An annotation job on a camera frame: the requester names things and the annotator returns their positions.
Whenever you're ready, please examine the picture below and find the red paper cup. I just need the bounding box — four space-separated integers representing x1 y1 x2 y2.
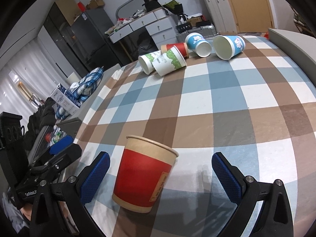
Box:
112 135 179 213

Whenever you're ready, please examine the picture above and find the green white cup rear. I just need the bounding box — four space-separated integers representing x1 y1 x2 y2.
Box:
138 50 162 75

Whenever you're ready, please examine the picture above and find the green white cup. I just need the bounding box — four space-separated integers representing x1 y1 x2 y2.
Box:
138 50 162 75
152 46 187 76

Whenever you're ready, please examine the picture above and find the green white cup front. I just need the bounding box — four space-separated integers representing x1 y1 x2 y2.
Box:
152 46 187 76

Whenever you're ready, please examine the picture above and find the red cup in back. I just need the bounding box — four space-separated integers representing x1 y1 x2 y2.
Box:
160 42 189 58

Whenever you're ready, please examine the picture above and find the blue cup left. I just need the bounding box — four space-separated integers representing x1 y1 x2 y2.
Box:
185 33 212 57

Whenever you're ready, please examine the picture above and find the blue cup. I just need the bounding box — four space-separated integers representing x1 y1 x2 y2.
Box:
185 33 212 57
213 35 246 60

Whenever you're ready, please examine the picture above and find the blue cup right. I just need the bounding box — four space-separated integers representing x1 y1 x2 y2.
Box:
213 35 246 60

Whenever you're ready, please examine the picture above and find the white upright suitcase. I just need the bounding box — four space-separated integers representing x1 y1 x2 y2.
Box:
204 0 237 34

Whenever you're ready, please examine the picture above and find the white blue carton box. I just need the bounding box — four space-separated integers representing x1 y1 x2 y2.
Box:
50 84 80 115

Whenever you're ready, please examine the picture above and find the blue plaid blanket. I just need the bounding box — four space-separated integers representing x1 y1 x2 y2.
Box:
55 67 103 120

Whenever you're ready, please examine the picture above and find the white curtain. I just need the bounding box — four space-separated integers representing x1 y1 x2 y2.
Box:
1 38 69 119

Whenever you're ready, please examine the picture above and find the dark grey refrigerator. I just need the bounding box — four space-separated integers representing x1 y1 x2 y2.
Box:
71 8 131 70

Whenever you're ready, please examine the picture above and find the black glass cabinet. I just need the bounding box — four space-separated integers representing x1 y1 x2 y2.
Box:
43 0 89 77

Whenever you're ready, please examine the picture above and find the cardboard box on fridge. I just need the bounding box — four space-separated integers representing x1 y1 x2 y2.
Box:
86 0 105 10

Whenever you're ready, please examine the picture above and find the white drawer desk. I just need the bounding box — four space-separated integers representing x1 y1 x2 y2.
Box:
109 8 177 62

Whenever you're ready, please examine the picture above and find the black hat box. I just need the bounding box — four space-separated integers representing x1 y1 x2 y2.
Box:
142 0 162 12

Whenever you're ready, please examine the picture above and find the grey cushion block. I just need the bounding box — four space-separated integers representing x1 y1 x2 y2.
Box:
268 28 316 85

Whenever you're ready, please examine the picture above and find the silver lying suitcase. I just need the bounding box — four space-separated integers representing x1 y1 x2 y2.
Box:
176 24 218 42

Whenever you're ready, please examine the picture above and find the shoe rack with shoes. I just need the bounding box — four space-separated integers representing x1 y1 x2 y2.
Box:
290 6 315 38

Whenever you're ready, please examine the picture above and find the wooden door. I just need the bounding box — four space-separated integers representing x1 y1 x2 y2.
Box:
229 0 274 33

